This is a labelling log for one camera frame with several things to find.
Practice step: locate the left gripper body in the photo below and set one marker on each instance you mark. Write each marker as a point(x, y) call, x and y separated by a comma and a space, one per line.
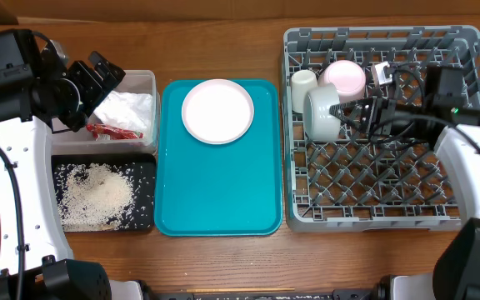
point(72, 111)

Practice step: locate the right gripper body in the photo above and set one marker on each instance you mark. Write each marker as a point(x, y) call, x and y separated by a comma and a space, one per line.
point(404, 126)

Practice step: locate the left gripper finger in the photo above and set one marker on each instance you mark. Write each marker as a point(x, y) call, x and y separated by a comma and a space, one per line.
point(89, 85)
point(111, 75)

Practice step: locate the pink bowl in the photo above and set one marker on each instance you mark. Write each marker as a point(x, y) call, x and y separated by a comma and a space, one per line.
point(348, 78)

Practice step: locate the grey bowl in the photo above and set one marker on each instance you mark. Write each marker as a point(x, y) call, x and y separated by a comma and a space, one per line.
point(319, 124)

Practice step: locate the white napkin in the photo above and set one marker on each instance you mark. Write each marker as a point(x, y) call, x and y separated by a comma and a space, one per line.
point(128, 111)

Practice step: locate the red snack wrapper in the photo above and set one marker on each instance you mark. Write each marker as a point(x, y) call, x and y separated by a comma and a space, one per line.
point(106, 132)

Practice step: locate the white cup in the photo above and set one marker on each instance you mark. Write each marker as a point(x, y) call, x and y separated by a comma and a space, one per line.
point(301, 82)

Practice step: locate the pink plate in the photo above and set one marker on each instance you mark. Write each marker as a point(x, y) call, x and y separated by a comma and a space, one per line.
point(217, 111)

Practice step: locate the wooden chopstick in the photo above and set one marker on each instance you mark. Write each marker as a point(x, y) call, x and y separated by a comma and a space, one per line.
point(240, 290)

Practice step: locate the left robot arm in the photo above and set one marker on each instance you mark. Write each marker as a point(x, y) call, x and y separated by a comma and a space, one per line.
point(36, 261)

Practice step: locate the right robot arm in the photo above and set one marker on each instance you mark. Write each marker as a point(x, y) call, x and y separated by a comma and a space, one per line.
point(452, 131)

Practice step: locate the grey dishwasher rack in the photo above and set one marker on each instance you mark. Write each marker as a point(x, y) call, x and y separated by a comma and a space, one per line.
point(352, 185)

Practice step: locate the clear plastic bin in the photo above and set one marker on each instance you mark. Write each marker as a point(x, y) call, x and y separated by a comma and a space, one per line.
point(65, 142)

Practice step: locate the black plastic tray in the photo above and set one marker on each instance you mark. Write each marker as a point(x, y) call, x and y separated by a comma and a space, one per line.
point(144, 191)

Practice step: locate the pile of rice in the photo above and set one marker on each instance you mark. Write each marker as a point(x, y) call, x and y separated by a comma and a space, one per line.
point(94, 196)

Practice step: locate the teal serving tray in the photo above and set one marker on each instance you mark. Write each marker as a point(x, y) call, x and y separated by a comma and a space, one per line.
point(235, 189)

